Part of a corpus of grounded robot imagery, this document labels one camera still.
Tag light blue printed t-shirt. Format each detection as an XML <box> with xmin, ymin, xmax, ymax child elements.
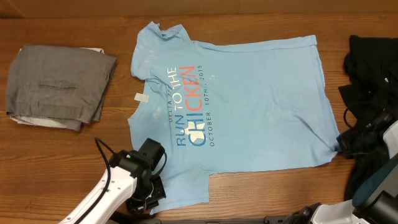
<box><xmin>128</xmin><ymin>22</ymin><xmax>338</xmax><ymax>213</ymax></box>

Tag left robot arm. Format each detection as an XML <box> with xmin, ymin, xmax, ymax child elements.
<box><xmin>60</xmin><ymin>138</ymin><xmax>167</xmax><ymax>224</ymax></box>

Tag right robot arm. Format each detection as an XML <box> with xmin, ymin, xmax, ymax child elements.
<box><xmin>282</xmin><ymin>110</ymin><xmax>397</xmax><ymax>223</ymax></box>

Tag black polo shirt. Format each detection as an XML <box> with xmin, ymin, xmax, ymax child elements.
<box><xmin>337</xmin><ymin>34</ymin><xmax>398</xmax><ymax>202</ymax></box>

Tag folded grey trousers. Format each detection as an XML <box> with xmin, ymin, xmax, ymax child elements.
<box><xmin>5</xmin><ymin>45</ymin><xmax>117</xmax><ymax>131</ymax></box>

